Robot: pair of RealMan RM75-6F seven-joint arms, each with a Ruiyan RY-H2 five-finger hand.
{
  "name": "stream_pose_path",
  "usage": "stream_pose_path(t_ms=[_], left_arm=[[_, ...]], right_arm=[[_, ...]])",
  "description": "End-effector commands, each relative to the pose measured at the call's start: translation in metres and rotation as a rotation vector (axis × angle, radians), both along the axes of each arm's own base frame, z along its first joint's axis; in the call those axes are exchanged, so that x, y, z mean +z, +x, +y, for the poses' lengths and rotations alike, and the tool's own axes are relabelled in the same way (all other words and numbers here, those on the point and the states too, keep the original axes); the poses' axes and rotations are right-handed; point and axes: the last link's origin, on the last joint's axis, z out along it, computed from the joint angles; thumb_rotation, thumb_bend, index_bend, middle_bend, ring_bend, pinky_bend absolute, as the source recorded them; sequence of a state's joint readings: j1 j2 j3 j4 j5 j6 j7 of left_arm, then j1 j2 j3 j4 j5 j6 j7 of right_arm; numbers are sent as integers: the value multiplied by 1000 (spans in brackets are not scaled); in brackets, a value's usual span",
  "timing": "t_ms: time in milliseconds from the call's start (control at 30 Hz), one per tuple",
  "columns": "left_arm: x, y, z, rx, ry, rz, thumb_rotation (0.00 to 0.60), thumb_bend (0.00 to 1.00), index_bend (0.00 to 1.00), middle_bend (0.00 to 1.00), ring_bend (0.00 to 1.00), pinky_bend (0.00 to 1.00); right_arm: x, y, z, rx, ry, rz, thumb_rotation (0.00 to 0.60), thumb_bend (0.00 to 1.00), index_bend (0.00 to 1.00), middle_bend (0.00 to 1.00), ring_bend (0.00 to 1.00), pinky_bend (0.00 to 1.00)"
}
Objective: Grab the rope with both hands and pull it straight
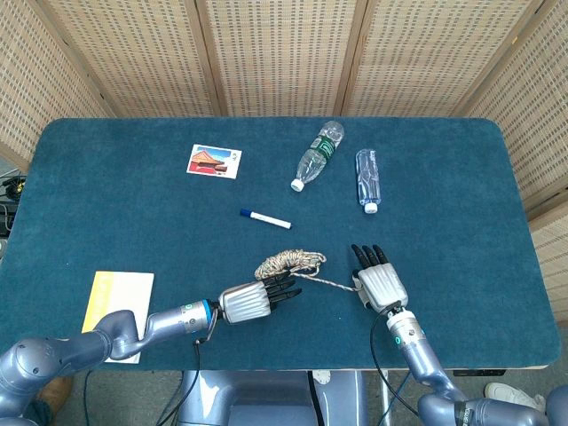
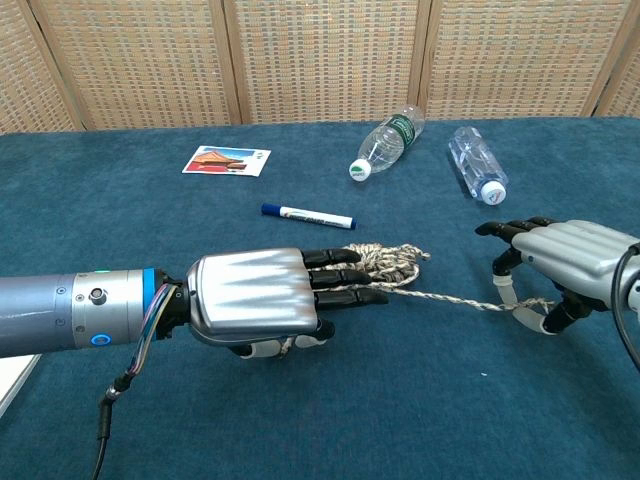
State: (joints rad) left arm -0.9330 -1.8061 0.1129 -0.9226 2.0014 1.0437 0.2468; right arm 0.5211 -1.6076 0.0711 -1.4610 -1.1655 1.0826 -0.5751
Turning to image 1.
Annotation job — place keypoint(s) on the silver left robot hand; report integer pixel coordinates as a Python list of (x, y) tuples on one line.
[(246, 304)]

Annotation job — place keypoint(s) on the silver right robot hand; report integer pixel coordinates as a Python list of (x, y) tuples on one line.
[(381, 286)]

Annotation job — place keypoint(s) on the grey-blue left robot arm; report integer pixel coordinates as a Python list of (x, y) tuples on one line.
[(168, 321)]

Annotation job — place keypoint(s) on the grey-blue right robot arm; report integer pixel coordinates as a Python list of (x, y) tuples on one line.
[(417, 350)]

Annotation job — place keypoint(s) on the blue capped whiteboard marker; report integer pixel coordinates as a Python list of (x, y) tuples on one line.
[(266, 218)]

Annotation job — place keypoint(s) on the grey-blue robot torso base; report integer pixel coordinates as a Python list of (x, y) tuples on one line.
[(266, 399)]

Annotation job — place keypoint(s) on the clear unlabelled plastic bottle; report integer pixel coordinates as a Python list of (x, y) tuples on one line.
[(368, 177)]

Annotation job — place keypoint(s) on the black desk control panel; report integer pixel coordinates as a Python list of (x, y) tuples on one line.
[(479, 373)]

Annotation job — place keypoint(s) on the yellow and white booklet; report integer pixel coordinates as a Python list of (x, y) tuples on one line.
[(115, 293)]

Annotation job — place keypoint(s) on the blue felt table mat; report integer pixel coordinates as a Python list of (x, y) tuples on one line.
[(133, 222)]

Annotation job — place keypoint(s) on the green label plastic bottle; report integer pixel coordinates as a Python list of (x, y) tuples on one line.
[(317, 157)]

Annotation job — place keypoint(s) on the red palace picture postcard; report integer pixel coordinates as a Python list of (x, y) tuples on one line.
[(213, 162)]

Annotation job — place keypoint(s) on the white sneaker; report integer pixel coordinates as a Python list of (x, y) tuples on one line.
[(510, 392)]

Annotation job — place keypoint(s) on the brown leather shoe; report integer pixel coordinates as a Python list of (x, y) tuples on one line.
[(55, 390)]

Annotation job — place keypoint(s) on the woven bamboo screen panel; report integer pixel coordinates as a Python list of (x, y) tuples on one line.
[(421, 57), (142, 57), (532, 133), (31, 89), (284, 57)]

